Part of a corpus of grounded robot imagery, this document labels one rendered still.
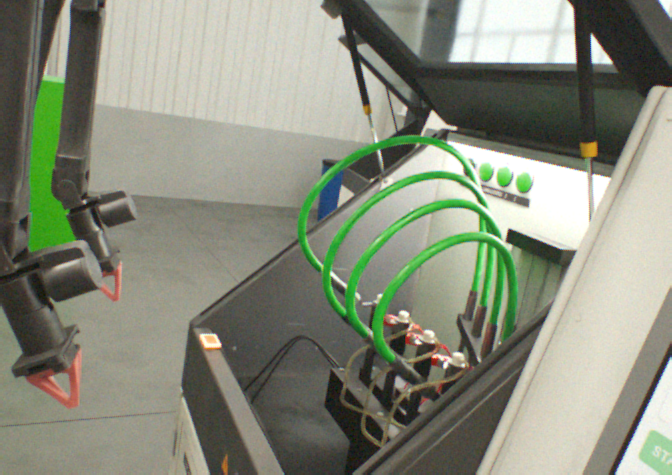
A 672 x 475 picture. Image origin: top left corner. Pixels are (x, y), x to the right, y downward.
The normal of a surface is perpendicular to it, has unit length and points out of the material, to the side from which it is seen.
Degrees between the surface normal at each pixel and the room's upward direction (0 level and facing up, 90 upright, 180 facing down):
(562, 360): 76
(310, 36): 90
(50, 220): 90
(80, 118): 90
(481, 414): 90
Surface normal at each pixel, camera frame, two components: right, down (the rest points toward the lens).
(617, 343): -0.84, -0.30
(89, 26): 0.22, 0.37
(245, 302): 0.39, 0.25
